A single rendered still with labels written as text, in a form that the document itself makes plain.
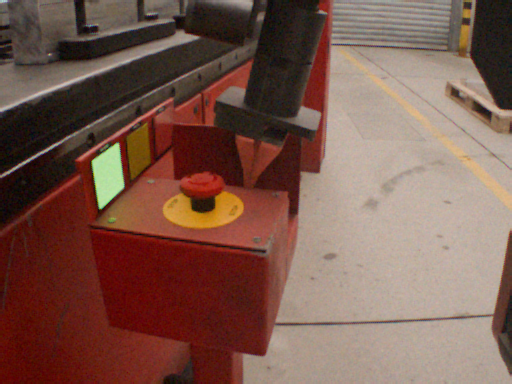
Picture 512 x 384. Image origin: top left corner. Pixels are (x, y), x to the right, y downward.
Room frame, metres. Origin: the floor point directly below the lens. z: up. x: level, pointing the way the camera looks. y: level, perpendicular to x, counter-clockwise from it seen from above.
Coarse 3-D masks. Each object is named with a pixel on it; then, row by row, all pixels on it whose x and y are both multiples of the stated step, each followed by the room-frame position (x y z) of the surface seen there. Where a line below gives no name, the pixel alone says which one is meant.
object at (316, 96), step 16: (320, 0) 2.22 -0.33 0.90; (320, 48) 2.21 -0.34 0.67; (320, 64) 2.21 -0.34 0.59; (320, 80) 2.21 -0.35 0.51; (304, 96) 2.23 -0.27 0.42; (320, 96) 2.21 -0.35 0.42; (320, 112) 2.21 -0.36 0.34; (320, 128) 2.21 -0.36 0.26; (304, 144) 2.23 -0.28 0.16; (320, 144) 2.21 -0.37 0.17; (304, 160) 2.23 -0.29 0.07; (320, 160) 2.21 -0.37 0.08
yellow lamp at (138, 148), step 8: (144, 128) 0.43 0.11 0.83; (128, 136) 0.40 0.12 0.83; (136, 136) 0.41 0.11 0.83; (144, 136) 0.43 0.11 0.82; (128, 144) 0.40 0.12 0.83; (136, 144) 0.41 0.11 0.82; (144, 144) 0.43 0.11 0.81; (128, 152) 0.40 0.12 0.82; (136, 152) 0.41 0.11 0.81; (144, 152) 0.43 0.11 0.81; (136, 160) 0.41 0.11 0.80; (144, 160) 0.43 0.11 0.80; (136, 168) 0.41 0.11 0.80; (144, 168) 0.42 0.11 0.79
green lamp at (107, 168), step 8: (112, 152) 0.37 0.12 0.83; (96, 160) 0.34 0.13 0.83; (104, 160) 0.35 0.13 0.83; (112, 160) 0.37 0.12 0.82; (120, 160) 0.38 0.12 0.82; (96, 168) 0.34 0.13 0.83; (104, 168) 0.35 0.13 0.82; (112, 168) 0.36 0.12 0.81; (120, 168) 0.38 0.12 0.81; (96, 176) 0.34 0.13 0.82; (104, 176) 0.35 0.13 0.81; (112, 176) 0.36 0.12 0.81; (120, 176) 0.38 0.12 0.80; (96, 184) 0.34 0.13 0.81; (104, 184) 0.35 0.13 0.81; (112, 184) 0.36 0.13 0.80; (120, 184) 0.37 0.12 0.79; (104, 192) 0.35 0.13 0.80; (112, 192) 0.36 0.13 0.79; (104, 200) 0.34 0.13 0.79
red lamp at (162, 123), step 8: (168, 112) 0.49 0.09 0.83; (160, 120) 0.47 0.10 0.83; (168, 120) 0.49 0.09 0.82; (160, 128) 0.47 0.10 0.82; (168, 128) 0.49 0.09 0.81; (160, 136) 0.47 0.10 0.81; (168, 136) 0.49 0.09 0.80; (160, 144) 0.47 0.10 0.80; (168, 144) 0.49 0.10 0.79; (160, 152) 0.46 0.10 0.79
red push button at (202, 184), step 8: (192, 176) 0.36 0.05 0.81; (200, 176) 0.36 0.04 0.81; (208, 176) 0.36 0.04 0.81; (216, 176) 0.36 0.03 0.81; (184, 184) 0.34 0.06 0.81; (192, 184) 0.34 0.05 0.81; (200, 184) 0.34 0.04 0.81; (208, 184) 0.34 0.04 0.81; (216, 184) 0.34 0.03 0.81; (224, 184) 0.35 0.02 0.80; (184, 192) 0.34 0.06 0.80; (192, 192) 0.34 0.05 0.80; (200, 192) 0.33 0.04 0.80; (208, 192) 0.34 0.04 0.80; (216, 192) 0.34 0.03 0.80; (192, 200) 0.35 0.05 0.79; (200, 200) 0.34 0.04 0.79; (208, 200) 0.34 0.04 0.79; (192, 208) 0.35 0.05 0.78; (200, 208) 0.34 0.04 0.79; (208, 208) 0.34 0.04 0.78
